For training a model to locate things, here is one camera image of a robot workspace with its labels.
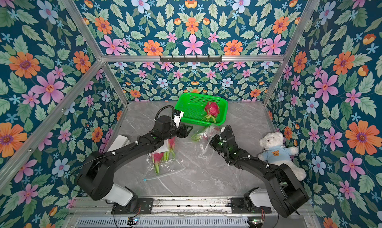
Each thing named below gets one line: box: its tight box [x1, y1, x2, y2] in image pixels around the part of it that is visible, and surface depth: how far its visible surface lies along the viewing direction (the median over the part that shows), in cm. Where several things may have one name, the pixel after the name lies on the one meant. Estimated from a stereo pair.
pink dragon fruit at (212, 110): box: [201, 101, 220, 123], surface depth 107 cm
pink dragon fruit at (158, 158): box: [151, 136, 176, 175], surface depth 88 cm
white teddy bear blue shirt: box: [257, 131, 307, 182], surface depth 87 cm
